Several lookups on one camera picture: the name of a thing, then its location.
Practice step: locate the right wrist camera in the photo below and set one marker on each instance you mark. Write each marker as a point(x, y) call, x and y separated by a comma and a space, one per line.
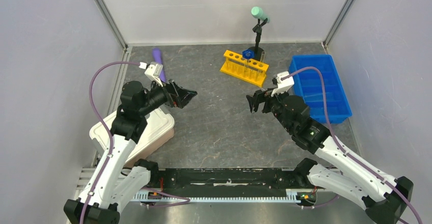
point(283, 82)

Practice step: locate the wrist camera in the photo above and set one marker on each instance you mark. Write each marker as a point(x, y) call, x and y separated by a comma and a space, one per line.
point(153, 71)
point(283, 82)

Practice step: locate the pink plastic bin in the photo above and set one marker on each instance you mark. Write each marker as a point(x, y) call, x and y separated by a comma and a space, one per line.
point(142, 151)

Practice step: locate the black microphone stand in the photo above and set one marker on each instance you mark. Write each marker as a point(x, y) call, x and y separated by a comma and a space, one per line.
point(256, 50)

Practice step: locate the white plastic lid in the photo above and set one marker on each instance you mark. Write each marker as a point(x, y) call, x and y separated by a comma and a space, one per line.
point(159, 122)

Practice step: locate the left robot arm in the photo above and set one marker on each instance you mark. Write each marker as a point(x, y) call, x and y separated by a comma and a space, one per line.
point(103, 199)

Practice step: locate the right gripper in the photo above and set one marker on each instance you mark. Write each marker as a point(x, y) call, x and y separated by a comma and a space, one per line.
point(260, 96)

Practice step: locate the blue plastic tray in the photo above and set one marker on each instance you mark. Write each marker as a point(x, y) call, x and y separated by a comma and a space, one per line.
point(309, 81)

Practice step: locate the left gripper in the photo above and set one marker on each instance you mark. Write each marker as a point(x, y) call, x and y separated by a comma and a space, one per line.
point(178, 96)

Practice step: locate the yellow test tube rack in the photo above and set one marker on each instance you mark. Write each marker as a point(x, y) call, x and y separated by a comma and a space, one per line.
point(233, 64)

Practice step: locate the purple microphone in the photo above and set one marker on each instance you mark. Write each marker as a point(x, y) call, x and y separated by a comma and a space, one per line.
point(157, 56)

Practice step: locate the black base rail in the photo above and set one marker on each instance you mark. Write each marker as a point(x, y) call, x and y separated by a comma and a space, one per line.
point(228, 185)

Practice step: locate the blue bulb dropper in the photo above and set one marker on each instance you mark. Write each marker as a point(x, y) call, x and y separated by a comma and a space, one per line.
point(247, 55)

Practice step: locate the glass tube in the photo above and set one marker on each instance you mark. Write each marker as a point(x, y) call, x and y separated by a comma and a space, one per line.
point(262, 65)

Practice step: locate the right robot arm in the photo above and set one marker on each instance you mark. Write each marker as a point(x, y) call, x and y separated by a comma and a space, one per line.
point(383, 197)

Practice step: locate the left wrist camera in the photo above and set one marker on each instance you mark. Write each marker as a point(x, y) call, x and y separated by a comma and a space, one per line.
point(153, 71)

